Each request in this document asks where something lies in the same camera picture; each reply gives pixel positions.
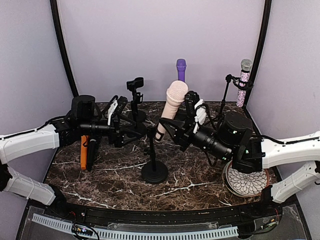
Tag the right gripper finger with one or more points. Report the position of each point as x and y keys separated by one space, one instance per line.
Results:
x=173 y=124
x=174 y=130

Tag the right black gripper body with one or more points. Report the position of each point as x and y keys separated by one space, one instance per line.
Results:
x=184 y=137

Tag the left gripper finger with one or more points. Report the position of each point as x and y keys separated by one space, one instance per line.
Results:
x=126 y=123
x=129 y=137

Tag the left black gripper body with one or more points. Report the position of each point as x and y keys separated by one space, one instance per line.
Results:
x=113 y=136

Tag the black microphone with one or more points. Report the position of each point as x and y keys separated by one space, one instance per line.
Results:
x=91 y=152

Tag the beige pink microphone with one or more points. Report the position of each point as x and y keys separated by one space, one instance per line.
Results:
x=175 y=95

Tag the orange microphone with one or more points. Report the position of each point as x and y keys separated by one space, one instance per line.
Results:
x=84 y=152

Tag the black stand of beige microphone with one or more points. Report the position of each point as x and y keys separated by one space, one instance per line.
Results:
x=154 y=171

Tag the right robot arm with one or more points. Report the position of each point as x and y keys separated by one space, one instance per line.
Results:
x=233 y=141

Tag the black stand of purple microphone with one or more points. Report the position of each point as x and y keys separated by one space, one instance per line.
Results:
x=181 y=112

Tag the purple microphone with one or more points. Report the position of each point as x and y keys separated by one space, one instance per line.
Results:
x=181 y=66

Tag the black tripod mic stand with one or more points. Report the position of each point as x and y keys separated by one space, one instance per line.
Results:
x=229 y=79

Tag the glitter silver microphone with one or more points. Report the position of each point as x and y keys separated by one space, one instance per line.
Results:
x=246 y=65

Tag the flower pattern plate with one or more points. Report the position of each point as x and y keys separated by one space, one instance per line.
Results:
x=245 y=185

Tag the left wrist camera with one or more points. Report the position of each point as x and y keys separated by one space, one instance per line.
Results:
x=114 y=107

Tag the white cable duct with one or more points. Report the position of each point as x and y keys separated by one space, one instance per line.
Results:
x=98 y=233

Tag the black front rail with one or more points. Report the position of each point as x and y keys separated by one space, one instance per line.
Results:
x=239 y=214

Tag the left black frame post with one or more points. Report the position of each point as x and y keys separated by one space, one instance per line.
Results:
x=62 y=47

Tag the black frame post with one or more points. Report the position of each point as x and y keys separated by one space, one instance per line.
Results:
x=261 y=40
x=62 y=47

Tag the right black frame post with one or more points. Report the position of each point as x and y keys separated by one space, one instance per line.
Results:
x=261 y=40

